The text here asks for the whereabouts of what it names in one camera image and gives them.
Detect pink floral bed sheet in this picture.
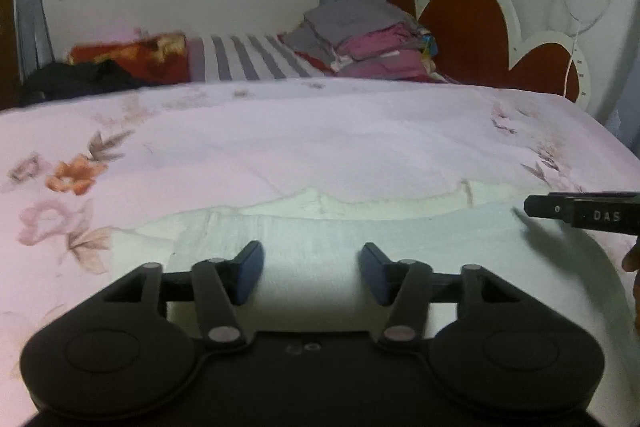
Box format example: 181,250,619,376
0,77,640,423

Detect white and red scalloped headboard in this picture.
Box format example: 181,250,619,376
385,0,593,108

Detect pink folded clothes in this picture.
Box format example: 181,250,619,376
330,23,433,82

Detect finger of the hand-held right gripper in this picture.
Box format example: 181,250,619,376
523,193,576,224

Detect red floral cloth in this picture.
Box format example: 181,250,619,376
66,31,192,86

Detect person's right hand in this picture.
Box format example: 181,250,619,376
621,241,640,332

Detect colourful patterned cloth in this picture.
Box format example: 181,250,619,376
415,26,443,75

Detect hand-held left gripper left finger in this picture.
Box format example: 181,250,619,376
102,241,265,352

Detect grey folded clothes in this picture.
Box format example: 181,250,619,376
279,0,418,60

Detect cream knit sweater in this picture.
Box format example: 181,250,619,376
134,179,640,345

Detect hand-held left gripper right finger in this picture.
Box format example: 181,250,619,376
360,243,531,352

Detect white charger cable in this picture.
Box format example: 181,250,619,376
549,0,617,100

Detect black cloth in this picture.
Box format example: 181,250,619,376
21,58,151,108

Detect grey striped pillow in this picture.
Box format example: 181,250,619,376
187,33,327,82

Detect brown wooden door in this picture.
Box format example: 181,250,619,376
0,0,15,108

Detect blue-grey patterned curtain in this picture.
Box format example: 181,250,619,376
604,99,632,145

